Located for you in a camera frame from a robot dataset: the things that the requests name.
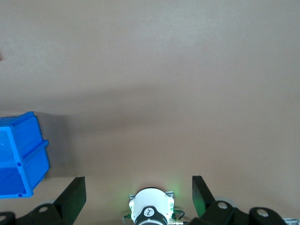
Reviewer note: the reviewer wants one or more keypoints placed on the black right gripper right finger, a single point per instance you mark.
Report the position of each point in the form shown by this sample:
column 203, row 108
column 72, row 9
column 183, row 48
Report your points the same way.
column 211, row 213

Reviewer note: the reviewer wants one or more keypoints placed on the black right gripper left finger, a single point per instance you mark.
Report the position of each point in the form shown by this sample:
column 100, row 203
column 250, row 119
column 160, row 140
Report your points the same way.
column 70, row 206

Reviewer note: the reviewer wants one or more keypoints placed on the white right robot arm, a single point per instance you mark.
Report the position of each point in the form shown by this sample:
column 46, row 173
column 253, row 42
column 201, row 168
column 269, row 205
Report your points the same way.
column 150, row 201

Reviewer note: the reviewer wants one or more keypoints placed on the blue plastic storage bin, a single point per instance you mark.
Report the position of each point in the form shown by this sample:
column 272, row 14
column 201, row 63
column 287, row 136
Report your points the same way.
column 23, row 164

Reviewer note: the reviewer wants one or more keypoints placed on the brown table mat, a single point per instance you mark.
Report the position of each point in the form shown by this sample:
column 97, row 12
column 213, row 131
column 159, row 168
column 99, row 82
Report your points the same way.
column 164, row 70

